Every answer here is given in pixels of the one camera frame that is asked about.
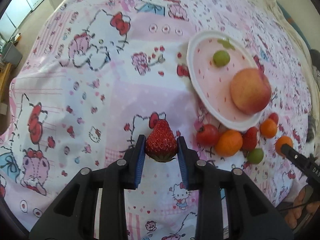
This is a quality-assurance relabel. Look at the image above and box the small orange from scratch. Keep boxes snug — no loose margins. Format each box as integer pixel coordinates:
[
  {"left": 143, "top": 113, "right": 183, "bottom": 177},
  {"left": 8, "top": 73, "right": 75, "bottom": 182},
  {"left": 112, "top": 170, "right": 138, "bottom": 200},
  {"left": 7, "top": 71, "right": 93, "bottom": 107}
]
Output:
[
  {"left": 274, "top": 135, "right": 293, "bottom": 158},
  {"left": 260, "top": 118, "right": 278, "bottom": 139}
]

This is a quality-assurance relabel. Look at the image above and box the small green lime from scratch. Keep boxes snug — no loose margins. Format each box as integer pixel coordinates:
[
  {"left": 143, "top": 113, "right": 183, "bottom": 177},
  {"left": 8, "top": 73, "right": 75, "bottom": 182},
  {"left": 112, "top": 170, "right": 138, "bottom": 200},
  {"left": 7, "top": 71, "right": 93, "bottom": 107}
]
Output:
[{"left": 247, "top": 148, "right": 264, "bottom": 164}]

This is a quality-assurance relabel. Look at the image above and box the red yellow apple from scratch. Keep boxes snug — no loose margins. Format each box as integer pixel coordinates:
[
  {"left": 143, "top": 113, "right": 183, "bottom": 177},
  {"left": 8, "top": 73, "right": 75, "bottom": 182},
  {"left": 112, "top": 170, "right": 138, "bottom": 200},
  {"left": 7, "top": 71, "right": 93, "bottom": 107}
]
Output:
[{"left": 230, "top": 68, "right": 272, "bottom": 115}]

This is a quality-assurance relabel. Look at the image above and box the large red strawberry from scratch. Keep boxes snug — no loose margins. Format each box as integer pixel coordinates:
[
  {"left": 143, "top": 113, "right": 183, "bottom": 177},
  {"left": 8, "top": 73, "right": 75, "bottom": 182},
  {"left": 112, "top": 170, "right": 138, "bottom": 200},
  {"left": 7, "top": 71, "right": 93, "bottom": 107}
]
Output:
[{"left": 145, "top": 119, "right": 178, "bottom": 163}]

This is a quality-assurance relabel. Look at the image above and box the large green lime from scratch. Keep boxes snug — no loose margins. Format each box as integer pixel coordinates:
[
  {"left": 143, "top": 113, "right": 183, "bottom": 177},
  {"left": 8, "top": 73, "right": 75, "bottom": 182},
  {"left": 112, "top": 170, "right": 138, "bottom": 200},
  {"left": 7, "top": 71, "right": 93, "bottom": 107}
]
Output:
[{"left": 213, "top": 50, "right": 230, "bottom": 67}]

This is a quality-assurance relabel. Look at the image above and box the small red cherry tomato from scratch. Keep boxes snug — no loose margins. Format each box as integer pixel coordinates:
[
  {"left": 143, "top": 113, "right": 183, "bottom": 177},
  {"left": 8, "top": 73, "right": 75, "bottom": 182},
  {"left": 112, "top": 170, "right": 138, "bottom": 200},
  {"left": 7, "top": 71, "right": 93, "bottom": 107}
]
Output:
[{"left": 268, "top": 112, "right": 279, "bottom": 124}]

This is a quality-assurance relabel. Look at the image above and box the small red strawberry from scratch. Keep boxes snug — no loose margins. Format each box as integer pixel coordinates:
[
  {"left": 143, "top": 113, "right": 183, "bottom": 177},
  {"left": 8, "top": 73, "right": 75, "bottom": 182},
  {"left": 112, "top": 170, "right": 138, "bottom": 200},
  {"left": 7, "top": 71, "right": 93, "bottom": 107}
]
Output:
[{"left": 242, "top": 127, "right": 258, "bottom": 151}]

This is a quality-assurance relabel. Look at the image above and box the large orange tangerine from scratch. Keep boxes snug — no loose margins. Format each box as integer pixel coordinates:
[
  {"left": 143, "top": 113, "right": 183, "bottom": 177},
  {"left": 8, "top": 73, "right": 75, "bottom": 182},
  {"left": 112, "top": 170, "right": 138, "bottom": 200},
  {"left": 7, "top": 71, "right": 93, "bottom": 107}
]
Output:
[{"left": 214, "top": 129, "right": 243, "bottom": 157}]

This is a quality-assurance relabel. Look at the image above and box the pink strawberry pattern plate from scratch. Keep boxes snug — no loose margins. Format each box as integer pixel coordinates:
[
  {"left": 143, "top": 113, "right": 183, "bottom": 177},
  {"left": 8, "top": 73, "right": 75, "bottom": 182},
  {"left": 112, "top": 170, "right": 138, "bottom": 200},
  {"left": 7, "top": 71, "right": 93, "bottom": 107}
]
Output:
[{"left": 186, "top": 30, "right": 262, "bottom": 132}]

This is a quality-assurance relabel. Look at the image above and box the Hello Kitty bed sheet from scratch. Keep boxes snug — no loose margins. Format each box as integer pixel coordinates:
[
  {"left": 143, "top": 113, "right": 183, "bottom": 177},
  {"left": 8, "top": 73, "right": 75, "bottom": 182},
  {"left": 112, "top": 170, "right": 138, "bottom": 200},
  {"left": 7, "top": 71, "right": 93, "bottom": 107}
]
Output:
[{"left": 1, "top": 0, "right": 319, "bottom": 231}]

